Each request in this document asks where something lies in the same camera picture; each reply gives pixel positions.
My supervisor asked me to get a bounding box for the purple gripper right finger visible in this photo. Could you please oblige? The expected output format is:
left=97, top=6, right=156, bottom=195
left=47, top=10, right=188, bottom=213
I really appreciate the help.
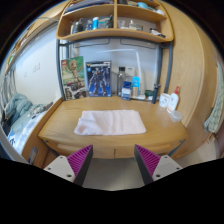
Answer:
left=134, top=145, right=182, bottom=185

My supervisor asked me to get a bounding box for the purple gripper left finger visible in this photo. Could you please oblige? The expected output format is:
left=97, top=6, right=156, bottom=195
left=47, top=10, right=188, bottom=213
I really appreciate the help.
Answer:
left=44, top=145, right=93, bottom=186

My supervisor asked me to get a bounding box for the pink white towel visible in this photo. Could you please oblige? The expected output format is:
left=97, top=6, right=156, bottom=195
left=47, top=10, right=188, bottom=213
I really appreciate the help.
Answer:
left=74, top=110, right=146, bottom=136

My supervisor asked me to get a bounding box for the clear plastic container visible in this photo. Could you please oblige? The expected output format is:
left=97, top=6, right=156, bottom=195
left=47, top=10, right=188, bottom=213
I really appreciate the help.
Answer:
left=170, top=110, right=183, bottom=122

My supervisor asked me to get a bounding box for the wooden desk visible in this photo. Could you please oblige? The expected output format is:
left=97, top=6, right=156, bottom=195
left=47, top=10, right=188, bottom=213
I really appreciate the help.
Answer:
left=22, top=96, right=188, bottom=168

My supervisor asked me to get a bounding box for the white lotion pump bottle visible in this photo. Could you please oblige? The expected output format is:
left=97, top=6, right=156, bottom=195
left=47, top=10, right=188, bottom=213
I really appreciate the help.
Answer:
left=167, top=86, right=180, bottom=112

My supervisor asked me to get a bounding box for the white cup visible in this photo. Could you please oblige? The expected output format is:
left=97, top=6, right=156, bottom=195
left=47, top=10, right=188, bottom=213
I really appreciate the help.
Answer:
left=159, top=93, right=170, bottom=108

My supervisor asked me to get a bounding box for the bed with grey blanket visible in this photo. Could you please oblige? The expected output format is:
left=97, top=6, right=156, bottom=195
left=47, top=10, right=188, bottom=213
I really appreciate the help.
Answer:
left=3, top=93, right=53, bottom=154

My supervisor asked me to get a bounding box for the checkered hanging cloth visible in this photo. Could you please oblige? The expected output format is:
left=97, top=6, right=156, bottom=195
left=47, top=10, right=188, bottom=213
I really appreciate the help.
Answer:
left=204, top=64, right=224, bottom=133

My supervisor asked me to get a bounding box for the light blue carton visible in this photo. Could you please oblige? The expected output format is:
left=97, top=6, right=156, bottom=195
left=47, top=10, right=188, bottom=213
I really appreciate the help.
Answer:
left=132, top=76, right=140, bottom=97

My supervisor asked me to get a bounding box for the black slim bottle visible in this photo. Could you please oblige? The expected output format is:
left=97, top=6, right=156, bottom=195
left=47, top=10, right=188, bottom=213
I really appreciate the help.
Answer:
left=152, top=84, right=160, bottom=104

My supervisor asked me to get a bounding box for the small blue box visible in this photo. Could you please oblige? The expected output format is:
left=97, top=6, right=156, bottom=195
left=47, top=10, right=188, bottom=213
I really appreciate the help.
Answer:
left=121, top=81, right=131, bottom=100

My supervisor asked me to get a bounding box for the Groot Lego box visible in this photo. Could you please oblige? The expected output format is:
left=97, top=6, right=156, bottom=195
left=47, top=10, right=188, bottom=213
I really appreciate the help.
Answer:
left=61, top=56, right=87, bottom=100

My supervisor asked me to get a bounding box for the blue robot model box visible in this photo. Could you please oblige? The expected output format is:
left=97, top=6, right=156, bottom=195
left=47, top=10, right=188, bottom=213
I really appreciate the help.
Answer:
left=86, top=61, right=111, bottom=97

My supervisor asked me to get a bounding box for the blue bottle on shelf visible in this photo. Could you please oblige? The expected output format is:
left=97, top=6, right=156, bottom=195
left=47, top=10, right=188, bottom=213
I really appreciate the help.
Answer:
left=92, top=17, right=99, bottom=30

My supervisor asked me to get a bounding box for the wooden wall shelf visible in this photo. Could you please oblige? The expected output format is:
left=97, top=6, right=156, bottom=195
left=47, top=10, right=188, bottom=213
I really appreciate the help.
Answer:
left=56, top=0, right=174, bottom=43

